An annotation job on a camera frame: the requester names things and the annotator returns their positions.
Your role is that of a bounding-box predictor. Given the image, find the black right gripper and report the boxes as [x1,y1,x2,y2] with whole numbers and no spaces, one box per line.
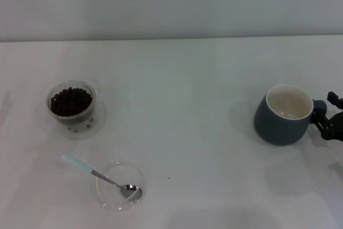
[311,91,343,142]

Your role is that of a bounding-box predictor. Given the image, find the dark blue ceramic mug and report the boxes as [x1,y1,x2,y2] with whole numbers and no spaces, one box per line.
[253,84,328,146]

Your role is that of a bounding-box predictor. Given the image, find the blue handled metal spoon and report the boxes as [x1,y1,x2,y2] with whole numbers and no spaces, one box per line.
[61,153,139,199]

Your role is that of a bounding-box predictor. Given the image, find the glass cup of coffee beans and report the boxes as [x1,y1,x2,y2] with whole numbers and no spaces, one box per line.
[44,96,108,141]

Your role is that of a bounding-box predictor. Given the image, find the clear glass cup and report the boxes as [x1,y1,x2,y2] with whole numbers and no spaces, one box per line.
[47,78,104,122]

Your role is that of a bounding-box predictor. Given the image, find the clear glass dish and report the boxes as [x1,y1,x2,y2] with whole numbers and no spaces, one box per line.
[95,160,148,212]

